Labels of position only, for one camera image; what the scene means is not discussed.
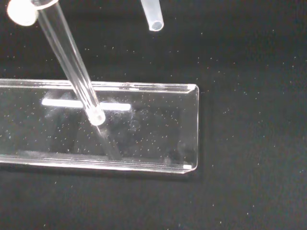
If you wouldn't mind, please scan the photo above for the black bench cloth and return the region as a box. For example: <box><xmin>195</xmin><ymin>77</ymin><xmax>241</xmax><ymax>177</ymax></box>
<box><xmin>0</xmin><ymin>0</ymin><xmax>307</xmax><ymax>230</ymax></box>

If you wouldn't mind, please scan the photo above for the clear acrylic funnel stand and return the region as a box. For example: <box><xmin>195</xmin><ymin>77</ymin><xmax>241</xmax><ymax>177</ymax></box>
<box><xmin>0</xmin><ymin>0</ymin><xmax>200</xmax><ymax>174</ymax></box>

